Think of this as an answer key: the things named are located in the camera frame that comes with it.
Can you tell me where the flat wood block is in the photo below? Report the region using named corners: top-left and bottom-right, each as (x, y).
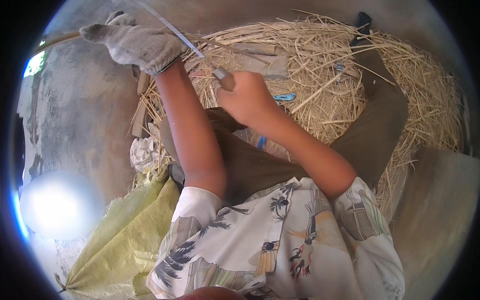
top-left (240, 55), bottom-right (289, 80)

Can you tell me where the pile of straw shavings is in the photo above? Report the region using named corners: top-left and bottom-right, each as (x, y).
top-left (129, 11), bottom-right (466, 218)

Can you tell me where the long bamboo strip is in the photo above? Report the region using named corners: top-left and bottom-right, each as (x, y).
top-left (34, 31), bottom-right (271, 65)

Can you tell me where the short bamboo piece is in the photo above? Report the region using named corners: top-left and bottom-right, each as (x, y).
top-left (232, 42), bottom-right (280, 56)

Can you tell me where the wooden handled knife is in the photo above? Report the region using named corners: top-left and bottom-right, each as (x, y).
top-left (131, 0), bottom-right (236, 92)

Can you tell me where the person's right hand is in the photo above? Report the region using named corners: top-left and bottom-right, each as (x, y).
top-left (217, 70), bottom-right (280, 128)

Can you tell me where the yellow woven sack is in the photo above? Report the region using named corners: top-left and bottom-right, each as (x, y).
top-left (56, 170), bottom-right (182, 300)

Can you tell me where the white crumpled plastic bag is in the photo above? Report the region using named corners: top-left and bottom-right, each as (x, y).
top-left (129, 123), bottom-right (166, 173)

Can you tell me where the person's left hand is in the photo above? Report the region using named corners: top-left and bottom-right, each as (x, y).
top-left (79, 10), bottom-right (188, 76)

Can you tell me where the person's body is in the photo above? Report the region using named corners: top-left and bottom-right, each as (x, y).
top-left (146, 176), bottom-right (406, 300)

